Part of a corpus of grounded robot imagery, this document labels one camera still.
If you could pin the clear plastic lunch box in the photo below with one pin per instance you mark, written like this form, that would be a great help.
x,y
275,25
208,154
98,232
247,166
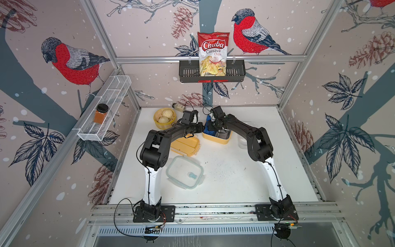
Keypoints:
x,y
242,143

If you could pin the left white bun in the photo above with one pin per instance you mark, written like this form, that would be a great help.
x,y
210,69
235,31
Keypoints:
x,y
163,120

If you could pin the yellow lunch box lid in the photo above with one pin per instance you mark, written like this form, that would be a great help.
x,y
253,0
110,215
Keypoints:
x,y
186,146

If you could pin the small spice jar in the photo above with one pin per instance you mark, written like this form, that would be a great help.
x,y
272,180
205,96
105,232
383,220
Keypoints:
x,y
179,107

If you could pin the yellow bamboo steamer basket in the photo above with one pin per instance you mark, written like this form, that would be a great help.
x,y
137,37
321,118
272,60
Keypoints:
x,y
168,125

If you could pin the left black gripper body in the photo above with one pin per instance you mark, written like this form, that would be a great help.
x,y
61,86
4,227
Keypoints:
x,y
196,128

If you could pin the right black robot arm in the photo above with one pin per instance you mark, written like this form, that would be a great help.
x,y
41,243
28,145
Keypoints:
x,y
260,149

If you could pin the orange jar black lid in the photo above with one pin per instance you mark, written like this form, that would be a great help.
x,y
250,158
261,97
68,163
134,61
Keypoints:
x,y
101,113

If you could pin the blue cleaning cloth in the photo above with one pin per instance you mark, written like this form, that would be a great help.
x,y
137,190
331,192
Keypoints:
x,y
210,126

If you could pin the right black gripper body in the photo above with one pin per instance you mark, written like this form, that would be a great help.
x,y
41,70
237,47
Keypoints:
x,y
212,126

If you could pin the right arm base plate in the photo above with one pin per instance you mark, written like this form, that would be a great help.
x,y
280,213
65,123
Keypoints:
x,y
265,212

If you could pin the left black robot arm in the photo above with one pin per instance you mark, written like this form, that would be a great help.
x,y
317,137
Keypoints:
x,y
154,156

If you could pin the white bun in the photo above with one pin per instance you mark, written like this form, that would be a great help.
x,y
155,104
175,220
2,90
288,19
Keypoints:
x,y
167,113
163,120

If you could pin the red cassava chips bag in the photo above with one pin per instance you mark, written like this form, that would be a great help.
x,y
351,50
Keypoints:
x,y
213,53

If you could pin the clear lunch box lid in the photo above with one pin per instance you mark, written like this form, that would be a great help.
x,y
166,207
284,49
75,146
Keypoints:
x,y
185,173

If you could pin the right white bun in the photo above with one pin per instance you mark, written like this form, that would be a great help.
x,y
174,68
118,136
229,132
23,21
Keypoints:
x,y
167,113

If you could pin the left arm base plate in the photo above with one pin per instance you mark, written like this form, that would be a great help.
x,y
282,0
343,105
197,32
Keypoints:
x,y
153,214

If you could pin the yellow lunch box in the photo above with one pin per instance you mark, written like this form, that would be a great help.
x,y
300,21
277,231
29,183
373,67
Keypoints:
x,y
222,137

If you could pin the white wire shelf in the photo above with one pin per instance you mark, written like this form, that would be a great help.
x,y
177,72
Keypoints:
x,y
112,96

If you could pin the aluminium mounting rail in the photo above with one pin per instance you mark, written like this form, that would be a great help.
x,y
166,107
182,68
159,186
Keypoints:
x,y
216,213

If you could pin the black wall basket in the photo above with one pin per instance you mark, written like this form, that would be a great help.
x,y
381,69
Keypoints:
x,y
189,72

